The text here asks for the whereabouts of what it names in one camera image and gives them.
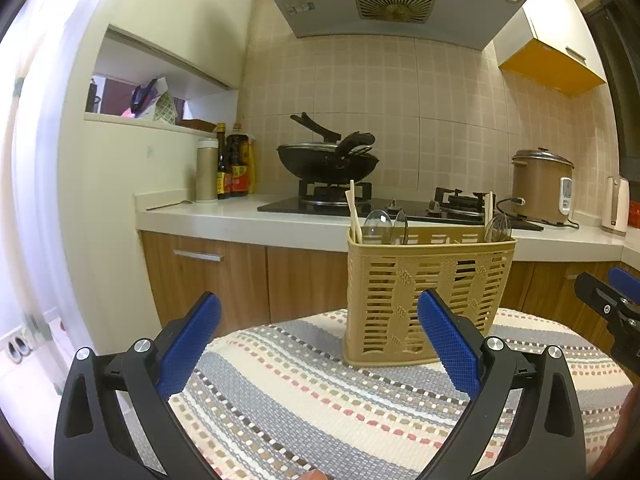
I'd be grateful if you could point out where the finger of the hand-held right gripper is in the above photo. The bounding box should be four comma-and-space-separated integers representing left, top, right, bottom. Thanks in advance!
573, 272, 640, 362
607, 266, 640, 306

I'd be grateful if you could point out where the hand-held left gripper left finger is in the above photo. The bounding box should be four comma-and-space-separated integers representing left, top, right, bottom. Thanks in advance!
52, 291, 223, 480

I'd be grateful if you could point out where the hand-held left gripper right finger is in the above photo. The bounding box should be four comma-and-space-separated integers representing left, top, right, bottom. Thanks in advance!
415, 288, 587, 480

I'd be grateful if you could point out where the beige plastic utensil basket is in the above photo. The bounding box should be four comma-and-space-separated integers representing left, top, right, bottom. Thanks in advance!
342, 224, 517, 367

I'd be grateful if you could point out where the person's right forearm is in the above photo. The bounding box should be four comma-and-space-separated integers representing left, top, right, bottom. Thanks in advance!
592, 384, 640, 480

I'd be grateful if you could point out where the wooden base cabinet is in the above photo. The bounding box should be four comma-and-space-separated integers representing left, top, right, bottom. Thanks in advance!
139, 231, 640, 361

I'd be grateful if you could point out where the white electric kettle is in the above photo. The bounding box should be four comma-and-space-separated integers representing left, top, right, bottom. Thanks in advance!
601, 175, 630, 234

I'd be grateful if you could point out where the brown rice cooker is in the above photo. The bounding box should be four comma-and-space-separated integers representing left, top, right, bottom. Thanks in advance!
511, 147, 575, 226

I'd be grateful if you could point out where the striped woven mat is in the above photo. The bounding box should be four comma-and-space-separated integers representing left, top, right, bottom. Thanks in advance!
167, 307, 637, 480

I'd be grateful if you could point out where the black stove burner grate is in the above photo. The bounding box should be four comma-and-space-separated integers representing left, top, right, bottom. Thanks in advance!
298, 179, 374, 207
430, 187, 495, 221

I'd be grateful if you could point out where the beige cylindrical canister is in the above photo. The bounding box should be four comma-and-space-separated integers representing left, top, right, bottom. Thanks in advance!
195, 138, 220, 204

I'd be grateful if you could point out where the pair of shoes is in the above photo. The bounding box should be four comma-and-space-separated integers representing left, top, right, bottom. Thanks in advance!
2, 334, 37, 367

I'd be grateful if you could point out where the black glass gas stove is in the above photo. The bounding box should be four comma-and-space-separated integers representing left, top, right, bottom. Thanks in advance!
257, 194, 545, 233

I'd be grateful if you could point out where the slim dark sauce bottle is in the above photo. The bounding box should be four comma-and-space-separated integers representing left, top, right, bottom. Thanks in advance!
215, 122, 231, 200

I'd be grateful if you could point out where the yellow bottle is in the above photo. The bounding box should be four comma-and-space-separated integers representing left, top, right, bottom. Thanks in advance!
247, 139, 259, 195

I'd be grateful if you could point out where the large soy sauce bottle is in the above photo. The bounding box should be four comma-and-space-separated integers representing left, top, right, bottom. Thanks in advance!
225, 123, 251, 198

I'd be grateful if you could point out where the black wok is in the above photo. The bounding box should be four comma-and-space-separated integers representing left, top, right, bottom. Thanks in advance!
277, 112, 380, 187

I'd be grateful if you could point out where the colourful bag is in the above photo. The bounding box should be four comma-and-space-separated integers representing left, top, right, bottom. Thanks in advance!
130, 76, 177, 124

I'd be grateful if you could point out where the grey range hood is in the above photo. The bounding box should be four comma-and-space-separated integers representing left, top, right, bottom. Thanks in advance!
254, 0, 530, 52

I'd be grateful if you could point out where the metal cabinet handle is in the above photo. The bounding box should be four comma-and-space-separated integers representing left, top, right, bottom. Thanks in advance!
173, 248, 224, 263

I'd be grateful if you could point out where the black power cable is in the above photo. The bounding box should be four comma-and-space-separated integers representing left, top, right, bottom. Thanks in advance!
494, 196, 581, 231

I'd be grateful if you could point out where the yellow and white wall cabinet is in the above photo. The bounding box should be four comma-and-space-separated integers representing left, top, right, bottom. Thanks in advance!
492, 0, 609, 99

